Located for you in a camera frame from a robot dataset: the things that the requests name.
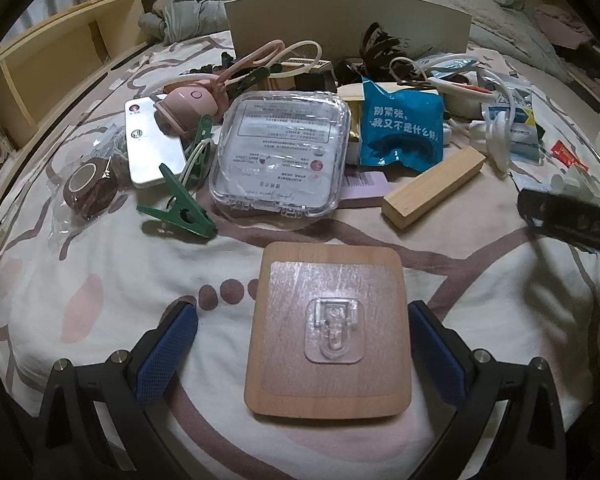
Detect wooden board with clear hook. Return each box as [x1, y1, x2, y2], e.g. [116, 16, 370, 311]
[244, 242, 412, 420]

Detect white cylinder tube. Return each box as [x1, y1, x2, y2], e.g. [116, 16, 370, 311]
[550, 164, 600, 206]

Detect red qr packet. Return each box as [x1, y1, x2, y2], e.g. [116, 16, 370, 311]
[550, 141, 588, 172]

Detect blue white medicine sachet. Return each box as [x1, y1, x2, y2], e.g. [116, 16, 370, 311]
[482, 80, 541, 165]

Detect wooden block stick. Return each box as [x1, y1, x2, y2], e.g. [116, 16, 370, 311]
[380, 146, 486, 230]

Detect white red scissors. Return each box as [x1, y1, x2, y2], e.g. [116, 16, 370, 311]
[394, 74, 496, 114]

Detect pink clothes pile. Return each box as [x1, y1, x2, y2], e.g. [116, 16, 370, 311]
[533, 4, 594, 50]

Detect blue snack packet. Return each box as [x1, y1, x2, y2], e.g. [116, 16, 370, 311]
[358, 78, 444, 172]

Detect grey folded duvet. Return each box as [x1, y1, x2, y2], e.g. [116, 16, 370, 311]
[138, 0, 577, 86]

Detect green clothes peg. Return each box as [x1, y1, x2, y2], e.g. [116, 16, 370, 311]
[136, 164, 218, 240]

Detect brown tape roll in wrap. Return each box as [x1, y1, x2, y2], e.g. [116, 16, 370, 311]
[50, 156, 119, 246]

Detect clear plastic case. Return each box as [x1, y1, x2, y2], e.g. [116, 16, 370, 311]
[209, 91, 351, 218]

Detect white cardboard shoe box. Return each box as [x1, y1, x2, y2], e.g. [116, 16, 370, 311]
[224, 0, 471, 62]

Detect wooden side shelf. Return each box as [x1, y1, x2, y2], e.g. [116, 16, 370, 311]
[0, 0, 174, 162]

